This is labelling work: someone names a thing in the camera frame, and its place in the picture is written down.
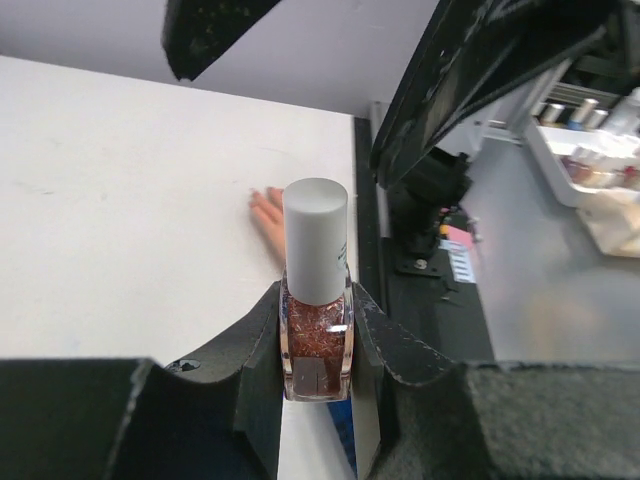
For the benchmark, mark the mannequin hand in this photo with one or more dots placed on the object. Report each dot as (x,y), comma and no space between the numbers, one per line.
(266,210)

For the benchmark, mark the nail polish brush cap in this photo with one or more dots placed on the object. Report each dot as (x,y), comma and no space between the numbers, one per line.
(315,225)

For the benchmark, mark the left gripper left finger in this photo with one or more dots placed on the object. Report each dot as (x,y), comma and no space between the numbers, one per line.
(213,414)

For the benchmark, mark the silver capped polish bottle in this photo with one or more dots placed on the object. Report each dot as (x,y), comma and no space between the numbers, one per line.
(577,120)

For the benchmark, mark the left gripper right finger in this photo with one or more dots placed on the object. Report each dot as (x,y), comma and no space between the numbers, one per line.
(419,415)

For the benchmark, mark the pink nail polish bottle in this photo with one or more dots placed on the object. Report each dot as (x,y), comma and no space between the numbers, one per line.
(316,346)

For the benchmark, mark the blue plaid sleeve forearm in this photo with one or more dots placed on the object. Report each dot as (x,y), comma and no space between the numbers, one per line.
(341,416)

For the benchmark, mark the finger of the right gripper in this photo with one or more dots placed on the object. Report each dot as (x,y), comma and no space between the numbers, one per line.
(196,33)
(471,54)

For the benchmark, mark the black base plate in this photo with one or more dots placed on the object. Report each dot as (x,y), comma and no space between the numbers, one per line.
(408,258)

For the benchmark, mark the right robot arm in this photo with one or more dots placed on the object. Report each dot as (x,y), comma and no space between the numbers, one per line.
(471,54)

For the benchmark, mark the white storage bin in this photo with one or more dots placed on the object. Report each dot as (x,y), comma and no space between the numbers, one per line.
(595,171)

